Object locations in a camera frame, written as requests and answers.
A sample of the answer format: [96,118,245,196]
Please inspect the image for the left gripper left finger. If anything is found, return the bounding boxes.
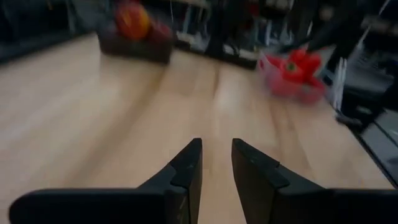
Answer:
[9,138,203,224]

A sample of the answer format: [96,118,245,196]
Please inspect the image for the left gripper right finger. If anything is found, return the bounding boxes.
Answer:
[231,139,398,224]

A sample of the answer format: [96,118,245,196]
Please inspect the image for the red bell pepper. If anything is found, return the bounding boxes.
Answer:
[264,47,323,86]
[269,77,326,106]

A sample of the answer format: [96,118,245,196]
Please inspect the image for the clear plastic basket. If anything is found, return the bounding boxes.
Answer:
[257,51,327,106]

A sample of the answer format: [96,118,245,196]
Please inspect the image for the dark grey plastic basket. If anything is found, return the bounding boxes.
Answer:
[98,18,175,65]

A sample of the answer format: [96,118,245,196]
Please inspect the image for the dark red apple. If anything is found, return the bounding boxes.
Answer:
[147,20,174,43]

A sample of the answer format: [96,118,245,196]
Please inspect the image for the yellow and red fruit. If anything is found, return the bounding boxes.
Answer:
[114,1,152,41]

